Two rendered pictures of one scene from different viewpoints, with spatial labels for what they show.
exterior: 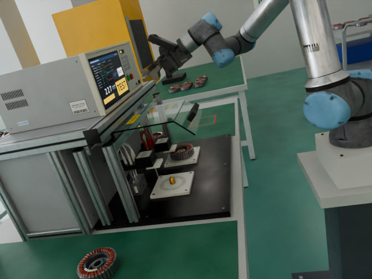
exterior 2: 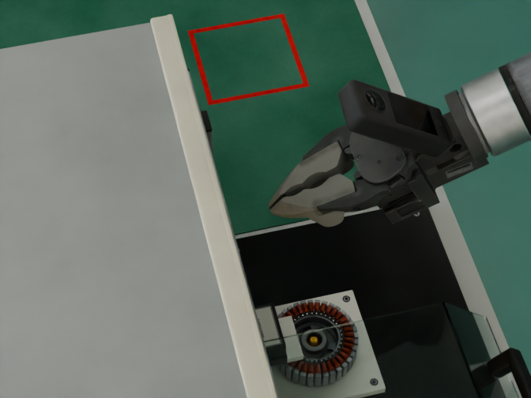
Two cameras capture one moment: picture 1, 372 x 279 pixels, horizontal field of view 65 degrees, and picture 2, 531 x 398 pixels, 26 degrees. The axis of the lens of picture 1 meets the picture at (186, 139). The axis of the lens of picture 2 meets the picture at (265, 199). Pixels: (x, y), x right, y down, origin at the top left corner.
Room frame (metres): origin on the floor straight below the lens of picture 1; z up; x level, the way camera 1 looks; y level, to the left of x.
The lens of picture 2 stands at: (0.65, 0.41, 2.11)
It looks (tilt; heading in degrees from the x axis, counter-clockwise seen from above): 55 degrees down; 332
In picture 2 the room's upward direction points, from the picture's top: straight up
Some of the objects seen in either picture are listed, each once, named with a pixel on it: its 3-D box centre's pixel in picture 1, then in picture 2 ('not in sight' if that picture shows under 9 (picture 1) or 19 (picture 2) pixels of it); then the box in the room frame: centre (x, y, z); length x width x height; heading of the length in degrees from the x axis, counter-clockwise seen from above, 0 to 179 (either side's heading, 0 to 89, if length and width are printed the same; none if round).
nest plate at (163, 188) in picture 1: (172, 184); not in sight; (1.00, 0.09, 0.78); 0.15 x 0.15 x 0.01; 76
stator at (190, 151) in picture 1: (181, 151); (314, 343); (1.23, 0.03, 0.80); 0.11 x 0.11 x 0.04
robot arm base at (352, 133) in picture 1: (353, 125); not in sight; (0.86, -0.54, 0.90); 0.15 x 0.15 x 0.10
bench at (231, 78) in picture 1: (203, 106); not in sight; (3.47, -0.31, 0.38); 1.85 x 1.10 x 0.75; 166
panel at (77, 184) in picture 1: (113, 148); not in sight; (1.18, 0.31, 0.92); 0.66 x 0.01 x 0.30; 166
